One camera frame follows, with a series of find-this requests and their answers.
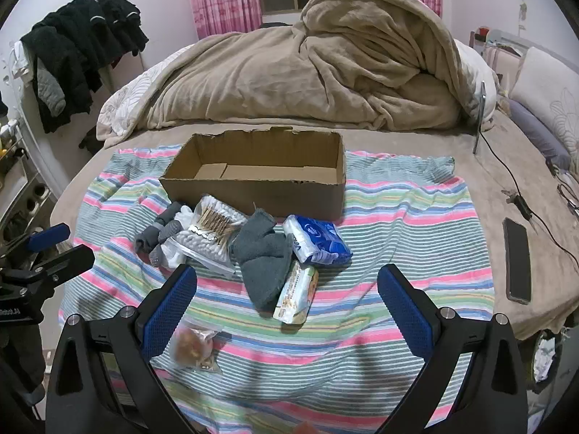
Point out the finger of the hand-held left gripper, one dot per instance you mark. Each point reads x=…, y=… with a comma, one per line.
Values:
x=63, y=263
x=47, y=236

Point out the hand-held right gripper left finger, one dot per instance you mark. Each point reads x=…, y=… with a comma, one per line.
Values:
x=169, y=312

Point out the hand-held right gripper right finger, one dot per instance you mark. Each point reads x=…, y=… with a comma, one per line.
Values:
x=405, y=312

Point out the clear snack bag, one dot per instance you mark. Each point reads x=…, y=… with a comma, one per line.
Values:
x=192, y=348

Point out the grey sock pair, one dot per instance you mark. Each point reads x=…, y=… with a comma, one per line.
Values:
x=151, y=235

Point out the grey cloth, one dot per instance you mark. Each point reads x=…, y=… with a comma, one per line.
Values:
x=264, y=257

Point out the white snack packet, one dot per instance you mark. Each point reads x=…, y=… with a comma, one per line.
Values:
x=296, y=291

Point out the blue tissue pack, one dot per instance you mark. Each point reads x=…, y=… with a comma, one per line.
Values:
x=316, y=239

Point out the brown cardboard box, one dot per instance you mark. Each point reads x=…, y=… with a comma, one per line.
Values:
x=253, y=194

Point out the metal shelf rack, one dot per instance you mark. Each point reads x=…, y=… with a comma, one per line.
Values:
x=16, y=181

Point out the striped pastel towel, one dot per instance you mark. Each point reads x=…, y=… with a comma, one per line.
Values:
x=384, y=244

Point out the dark cloth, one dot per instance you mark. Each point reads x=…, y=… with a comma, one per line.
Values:
x=92, y=138

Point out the black smartphone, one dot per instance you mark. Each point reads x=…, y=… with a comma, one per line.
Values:
x=518, y=257

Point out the grey quilted garment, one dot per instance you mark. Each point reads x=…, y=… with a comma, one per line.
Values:
x=49, y=92

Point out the white plastic bag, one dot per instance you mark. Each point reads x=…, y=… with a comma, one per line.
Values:
x=543, y=357

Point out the beige bed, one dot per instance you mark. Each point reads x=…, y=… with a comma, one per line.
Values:
x=497, y=167

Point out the hanging black clothes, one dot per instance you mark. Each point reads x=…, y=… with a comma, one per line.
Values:
x=81, y=45

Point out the black eyeglasses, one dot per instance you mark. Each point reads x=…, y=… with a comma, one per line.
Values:
x=567, y=194

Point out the upright tablet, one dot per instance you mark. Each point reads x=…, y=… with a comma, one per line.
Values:
x=478, y=117

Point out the grey pillow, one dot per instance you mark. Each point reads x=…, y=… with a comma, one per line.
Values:
x=533, y=131

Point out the beige fleece blanket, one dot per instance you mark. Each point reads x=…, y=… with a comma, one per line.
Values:
x=271, y=77

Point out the white floral pillow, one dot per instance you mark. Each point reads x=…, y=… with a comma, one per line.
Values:
x=547, y=86

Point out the grey headboard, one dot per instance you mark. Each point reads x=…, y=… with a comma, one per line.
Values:
x=506, y=36

